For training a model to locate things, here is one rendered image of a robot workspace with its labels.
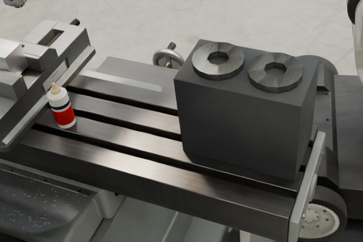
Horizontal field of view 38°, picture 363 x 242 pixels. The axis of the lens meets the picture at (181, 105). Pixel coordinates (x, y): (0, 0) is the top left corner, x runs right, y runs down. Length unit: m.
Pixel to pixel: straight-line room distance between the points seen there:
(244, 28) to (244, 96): 2.07
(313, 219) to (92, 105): 0.67
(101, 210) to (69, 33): 0.41
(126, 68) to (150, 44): 1.33
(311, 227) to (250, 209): 0.58
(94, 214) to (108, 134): 0.18
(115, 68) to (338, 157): 0.68
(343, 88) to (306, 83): 0.84
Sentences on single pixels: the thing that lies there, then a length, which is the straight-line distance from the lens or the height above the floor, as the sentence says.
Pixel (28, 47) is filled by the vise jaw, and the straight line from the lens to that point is 1.18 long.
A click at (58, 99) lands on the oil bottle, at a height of 1.02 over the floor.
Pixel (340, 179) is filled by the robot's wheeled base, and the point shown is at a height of 0.57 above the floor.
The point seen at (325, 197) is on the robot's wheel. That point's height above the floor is 0.59.
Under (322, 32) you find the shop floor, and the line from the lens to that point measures 2.90.
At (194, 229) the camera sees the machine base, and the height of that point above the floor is 0.20.
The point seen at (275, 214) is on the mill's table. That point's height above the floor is 0.93.
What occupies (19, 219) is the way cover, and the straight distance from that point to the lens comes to 1.00.
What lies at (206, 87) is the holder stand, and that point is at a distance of 0.87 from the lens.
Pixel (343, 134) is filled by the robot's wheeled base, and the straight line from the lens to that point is 1.56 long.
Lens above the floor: 1.69
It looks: 43 degrees down
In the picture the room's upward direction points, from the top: 7 degrees counter-clockwise
